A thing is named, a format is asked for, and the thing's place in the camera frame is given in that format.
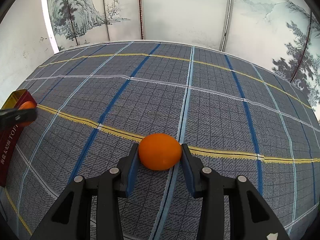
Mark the orange mandarin with stem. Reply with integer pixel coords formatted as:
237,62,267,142
18,101,37,127

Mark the smooth orange mandarin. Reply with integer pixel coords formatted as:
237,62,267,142
138,133,182,171

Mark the gold red toffee tin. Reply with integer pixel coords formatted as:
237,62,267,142
1,89,37,187

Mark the blue plaid tablecloth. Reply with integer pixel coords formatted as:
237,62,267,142
1,41,319,239

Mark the landscape painted folding screen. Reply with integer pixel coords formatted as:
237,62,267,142
46,0,319,109

